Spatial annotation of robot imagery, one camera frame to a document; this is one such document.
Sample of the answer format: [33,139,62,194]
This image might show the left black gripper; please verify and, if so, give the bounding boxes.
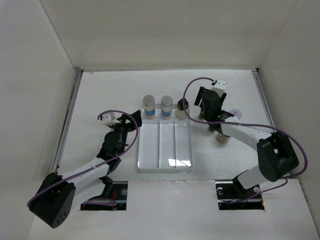
[109,110,141,155]

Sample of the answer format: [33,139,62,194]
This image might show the silver-lid blue-label shaker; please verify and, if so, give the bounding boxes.
[161,95,173,120]
[142,95,156,119]

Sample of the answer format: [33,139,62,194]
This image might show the black-lid white spice jar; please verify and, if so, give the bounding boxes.
[176,98,189,120]

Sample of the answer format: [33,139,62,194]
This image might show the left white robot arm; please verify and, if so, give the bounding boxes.
[27,110,142,229]

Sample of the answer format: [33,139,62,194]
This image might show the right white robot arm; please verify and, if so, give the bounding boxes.
[194,87,299,198]

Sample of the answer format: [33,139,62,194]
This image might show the small black-lid spice bottle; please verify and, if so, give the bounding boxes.
[198,110,204,120]

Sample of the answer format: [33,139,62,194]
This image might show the red-label white-lid jar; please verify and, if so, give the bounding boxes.
[229,108,242,120]

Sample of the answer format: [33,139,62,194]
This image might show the clear plastic organizer tray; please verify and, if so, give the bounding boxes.
[137,104,193,174]

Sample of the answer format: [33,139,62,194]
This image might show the black-lid tan spice jar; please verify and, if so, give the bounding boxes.
[215,133,231,145]

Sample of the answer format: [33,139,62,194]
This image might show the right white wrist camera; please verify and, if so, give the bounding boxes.
[211,79,227,97]

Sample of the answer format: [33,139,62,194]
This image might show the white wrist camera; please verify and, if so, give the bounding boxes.
[97,112,117,126]
[211,79,227,97]

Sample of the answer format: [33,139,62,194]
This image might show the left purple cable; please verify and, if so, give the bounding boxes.
[26,109,140,207]

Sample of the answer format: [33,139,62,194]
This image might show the purple cable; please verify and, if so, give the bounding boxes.
[183,77,309,198]
[26,109,140,207]

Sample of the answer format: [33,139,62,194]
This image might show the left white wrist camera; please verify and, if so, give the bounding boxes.
[97,112,117,126]

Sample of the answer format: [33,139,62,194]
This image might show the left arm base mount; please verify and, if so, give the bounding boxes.
[80,176,129,211]

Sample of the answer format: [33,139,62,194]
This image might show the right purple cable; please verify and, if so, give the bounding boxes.
[183,77,309,198]

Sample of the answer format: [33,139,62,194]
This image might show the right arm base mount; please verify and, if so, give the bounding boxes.
[215,179,265,211]

